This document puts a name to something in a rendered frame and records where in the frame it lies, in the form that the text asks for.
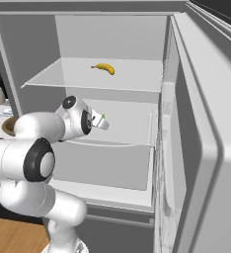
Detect yellow banana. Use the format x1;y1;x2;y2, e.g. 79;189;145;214
90;62;116;76

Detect glass fridge shelf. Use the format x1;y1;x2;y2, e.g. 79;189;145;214
20;56;164;94

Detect white plate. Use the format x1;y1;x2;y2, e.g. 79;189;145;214
0;106;15;118

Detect grey fridge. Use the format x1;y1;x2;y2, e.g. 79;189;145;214
0;11;175;253

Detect brown wooden bowl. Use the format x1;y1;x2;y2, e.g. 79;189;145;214
1;116;19;136

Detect clear fridge drawer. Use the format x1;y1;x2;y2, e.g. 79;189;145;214
49;98;159;211

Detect grey fridge door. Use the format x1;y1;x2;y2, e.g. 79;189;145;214
153;12;231;253

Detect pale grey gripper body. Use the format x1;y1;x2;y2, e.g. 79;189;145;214
92;110;111;130

